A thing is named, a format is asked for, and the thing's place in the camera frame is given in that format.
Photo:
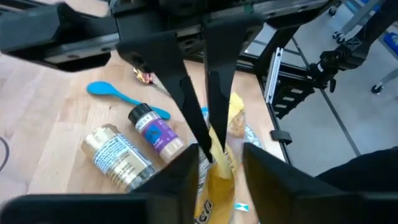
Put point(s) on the gold lid spice jar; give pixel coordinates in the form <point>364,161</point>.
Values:
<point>118,158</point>

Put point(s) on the blue plastic spoon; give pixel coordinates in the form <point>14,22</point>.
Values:
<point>102,88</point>

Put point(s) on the grey metal bracket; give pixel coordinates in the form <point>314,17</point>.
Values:
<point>275,74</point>

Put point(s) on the yellow Maruchan ramen packet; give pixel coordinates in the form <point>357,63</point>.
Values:
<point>222,174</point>

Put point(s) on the purple label spice jar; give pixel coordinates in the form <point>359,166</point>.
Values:
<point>155,133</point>

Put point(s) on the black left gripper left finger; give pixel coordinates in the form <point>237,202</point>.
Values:
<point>124,208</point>

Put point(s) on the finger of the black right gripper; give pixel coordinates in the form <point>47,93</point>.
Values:
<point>164,59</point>
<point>224,62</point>

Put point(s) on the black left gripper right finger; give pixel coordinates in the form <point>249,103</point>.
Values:
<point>295,199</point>

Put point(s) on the blue ramen packet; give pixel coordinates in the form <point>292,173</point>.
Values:
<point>253,137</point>

